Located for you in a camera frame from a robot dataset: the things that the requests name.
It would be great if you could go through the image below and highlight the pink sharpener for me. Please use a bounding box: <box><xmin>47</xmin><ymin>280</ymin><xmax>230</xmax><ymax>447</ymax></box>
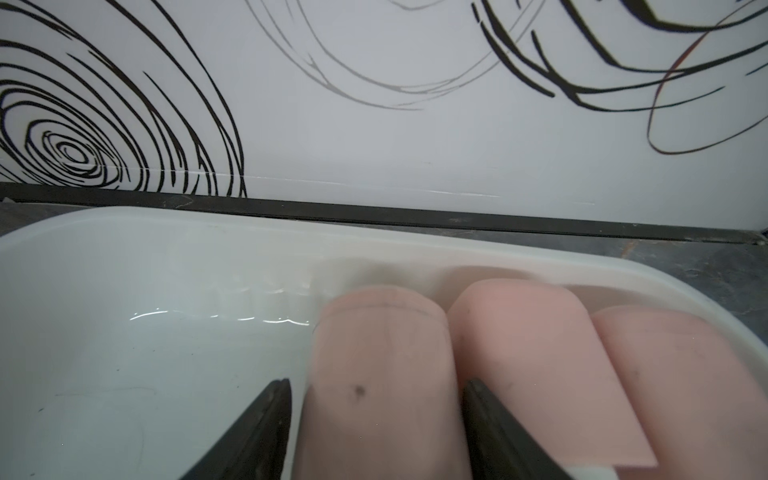
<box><xmin>291</xmin><ymin>286</ymin><xmax>472</xmax><ymax>479</ymax></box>
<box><xmin>592</xmin><ymin>306</ymin><xmax>767</xmax><ymax>479</ymax></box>
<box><xmin>448</xmin><ymin>279</ymin><xmax>658</xmax><ymax>468</ymax></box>

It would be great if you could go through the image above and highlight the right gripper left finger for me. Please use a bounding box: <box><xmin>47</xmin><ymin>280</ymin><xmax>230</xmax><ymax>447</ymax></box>
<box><xmin>181</xmin><ymin>379</ymin><xmax>293</xmax><ymax>480</ymax></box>

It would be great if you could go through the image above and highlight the white plastic tray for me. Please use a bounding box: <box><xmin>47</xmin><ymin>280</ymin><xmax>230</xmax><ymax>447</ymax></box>
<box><xmin>1</xmin><ymin>207</ymin><xmax>767</xmax><ymax>479</ymax></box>

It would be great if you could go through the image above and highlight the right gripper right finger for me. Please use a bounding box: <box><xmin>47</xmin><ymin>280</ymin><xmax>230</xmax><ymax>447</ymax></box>
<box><xmin>461</xmin><ymin>378</ymin><xmax>570</xmax><ymax>480</ymax></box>

